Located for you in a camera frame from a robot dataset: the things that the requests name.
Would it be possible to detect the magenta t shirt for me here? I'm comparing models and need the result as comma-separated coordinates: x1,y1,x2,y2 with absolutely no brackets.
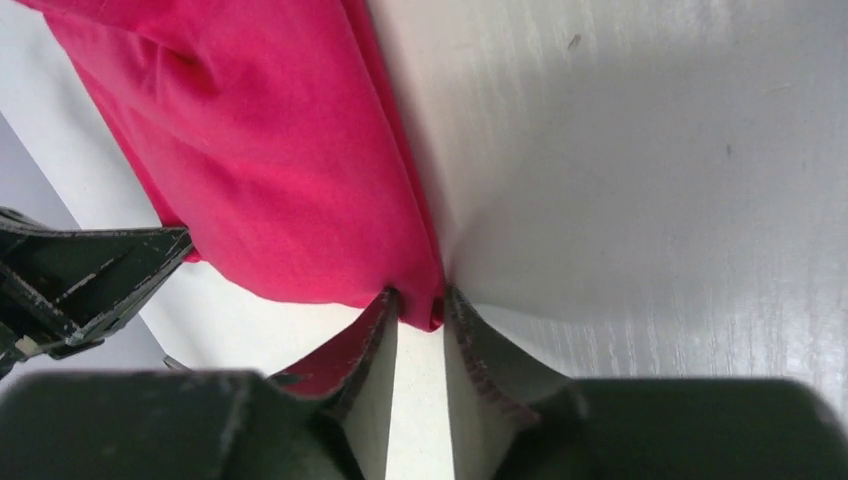
1,1,444,397

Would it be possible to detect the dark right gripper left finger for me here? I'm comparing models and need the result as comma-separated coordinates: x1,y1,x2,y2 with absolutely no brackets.
1,288,399,479

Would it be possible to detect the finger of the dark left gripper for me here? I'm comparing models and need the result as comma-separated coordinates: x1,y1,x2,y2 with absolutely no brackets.
1,208,193,361

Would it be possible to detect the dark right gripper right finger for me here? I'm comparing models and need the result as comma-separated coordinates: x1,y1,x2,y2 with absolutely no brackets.
444,286,847,479

